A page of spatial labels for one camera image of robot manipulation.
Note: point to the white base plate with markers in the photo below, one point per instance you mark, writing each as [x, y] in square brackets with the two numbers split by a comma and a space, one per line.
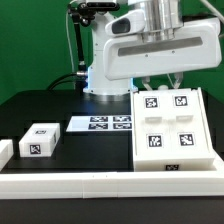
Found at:
[100, 123]

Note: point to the white U-shaped obstacle wall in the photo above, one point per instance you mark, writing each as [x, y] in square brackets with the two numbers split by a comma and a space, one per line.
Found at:
[105, 184]

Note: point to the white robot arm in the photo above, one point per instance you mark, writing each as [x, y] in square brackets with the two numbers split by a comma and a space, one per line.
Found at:
[152, 39]

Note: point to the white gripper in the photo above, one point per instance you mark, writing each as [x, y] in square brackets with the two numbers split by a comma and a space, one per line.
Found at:
[127, 54]

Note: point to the white cabinet top block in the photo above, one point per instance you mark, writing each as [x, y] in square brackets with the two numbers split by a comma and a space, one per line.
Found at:
[40, 140]

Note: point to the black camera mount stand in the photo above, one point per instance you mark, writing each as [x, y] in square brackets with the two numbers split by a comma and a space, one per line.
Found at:
[82, 13]

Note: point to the white door panel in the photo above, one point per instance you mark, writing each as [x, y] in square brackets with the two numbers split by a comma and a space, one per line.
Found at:
[150, 126]
[186, 125]

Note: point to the white cabinet body box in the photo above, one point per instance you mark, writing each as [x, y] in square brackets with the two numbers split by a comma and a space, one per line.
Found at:
[169, 159]

